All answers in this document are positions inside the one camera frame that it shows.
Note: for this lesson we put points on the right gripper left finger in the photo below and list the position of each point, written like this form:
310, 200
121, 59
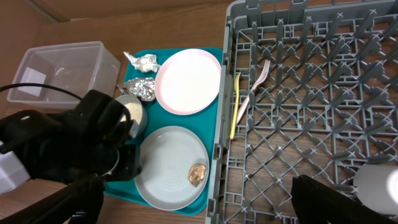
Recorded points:
79, 202

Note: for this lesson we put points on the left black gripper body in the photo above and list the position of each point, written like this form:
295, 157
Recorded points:
127, 165

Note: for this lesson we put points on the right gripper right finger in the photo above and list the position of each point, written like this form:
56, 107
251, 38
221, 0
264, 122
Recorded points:
315, 203

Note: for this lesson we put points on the white plastic cup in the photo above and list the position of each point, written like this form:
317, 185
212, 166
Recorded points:
377, 187

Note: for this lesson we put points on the yellow plastic spoon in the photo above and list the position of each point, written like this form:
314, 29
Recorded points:
236, 107

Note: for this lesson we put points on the white plastic fork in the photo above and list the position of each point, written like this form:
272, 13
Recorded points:
259, 81

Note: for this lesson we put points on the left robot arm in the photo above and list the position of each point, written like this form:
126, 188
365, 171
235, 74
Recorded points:
63, 147

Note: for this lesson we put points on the grey dishwasher rack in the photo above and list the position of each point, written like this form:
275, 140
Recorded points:
327, 107

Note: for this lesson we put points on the grey bowl with rice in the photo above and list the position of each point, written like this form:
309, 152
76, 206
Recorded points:
138, 114

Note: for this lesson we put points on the grey plate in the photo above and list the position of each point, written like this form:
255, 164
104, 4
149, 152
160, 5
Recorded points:
167, 155

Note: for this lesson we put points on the crumpled foil wrapper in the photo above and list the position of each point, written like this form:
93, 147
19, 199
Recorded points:
142, 88

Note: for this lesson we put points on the brown food scrap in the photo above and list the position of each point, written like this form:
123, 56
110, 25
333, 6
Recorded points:
196, 174

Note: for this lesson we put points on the clear plastic bin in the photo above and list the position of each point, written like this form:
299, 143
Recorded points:
77, 68

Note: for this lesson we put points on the crumpled white tissue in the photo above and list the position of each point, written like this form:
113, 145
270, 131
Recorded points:
146, 63

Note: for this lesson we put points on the teal serving tray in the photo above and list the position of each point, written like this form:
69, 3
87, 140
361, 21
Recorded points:
203, 124

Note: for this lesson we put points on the white pink-rimmed plate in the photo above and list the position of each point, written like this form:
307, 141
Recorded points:
188, 81

